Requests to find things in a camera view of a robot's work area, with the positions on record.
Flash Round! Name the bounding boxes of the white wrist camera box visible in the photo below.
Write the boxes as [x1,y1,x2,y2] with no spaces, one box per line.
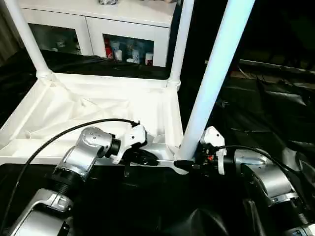
[199,126,227,176]
[112,124,148,163]

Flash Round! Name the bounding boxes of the white plastic table top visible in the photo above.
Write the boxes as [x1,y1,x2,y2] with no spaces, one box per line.
[0,73,191,174]

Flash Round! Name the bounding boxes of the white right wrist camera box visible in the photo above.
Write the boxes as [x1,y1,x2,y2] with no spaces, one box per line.
[199,126,227,176]

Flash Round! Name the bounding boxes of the white plastic table leg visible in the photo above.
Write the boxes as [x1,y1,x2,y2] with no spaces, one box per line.
[4,0,56,82]
[173,0,256,165]
[166,0,195,90]

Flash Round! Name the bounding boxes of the black low bench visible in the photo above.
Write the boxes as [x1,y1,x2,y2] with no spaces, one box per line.
[239,59,315,75]

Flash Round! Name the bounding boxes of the small red bottle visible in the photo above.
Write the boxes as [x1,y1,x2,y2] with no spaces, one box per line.
[104,38,112,59]

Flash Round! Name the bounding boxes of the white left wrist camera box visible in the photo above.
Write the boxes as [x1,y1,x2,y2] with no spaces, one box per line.
[112,124,148,163]

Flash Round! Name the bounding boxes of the grey curtain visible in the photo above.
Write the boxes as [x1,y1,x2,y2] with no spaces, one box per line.
[0,10,23,62]

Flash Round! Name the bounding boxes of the black plastic mat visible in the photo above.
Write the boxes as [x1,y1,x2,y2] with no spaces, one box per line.
[0,47,315,236]

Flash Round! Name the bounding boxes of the white glass-door cabinet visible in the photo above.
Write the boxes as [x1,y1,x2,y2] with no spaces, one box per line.
[0,0,184,67]

